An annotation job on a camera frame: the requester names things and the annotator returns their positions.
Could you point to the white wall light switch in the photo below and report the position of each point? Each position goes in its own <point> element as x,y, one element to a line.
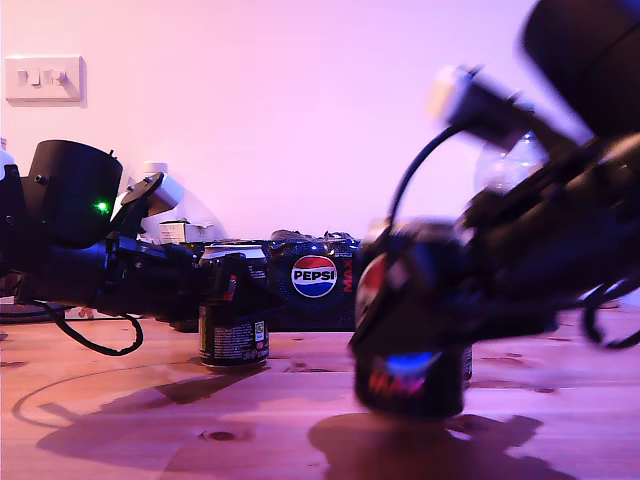
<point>45,95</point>

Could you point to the grey plate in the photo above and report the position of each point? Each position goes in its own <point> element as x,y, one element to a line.
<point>15,315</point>

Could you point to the small white cardboard box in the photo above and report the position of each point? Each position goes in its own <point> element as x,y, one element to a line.
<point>175,232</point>

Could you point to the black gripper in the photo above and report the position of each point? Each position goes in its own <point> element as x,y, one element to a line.
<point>160,280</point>

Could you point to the large clear water bottle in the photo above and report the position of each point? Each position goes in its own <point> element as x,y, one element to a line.
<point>500,170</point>

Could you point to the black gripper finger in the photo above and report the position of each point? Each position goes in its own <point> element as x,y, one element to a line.
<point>425,320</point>

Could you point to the black Pepsi Max multipack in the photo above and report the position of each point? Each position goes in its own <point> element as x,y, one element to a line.
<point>312,310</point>

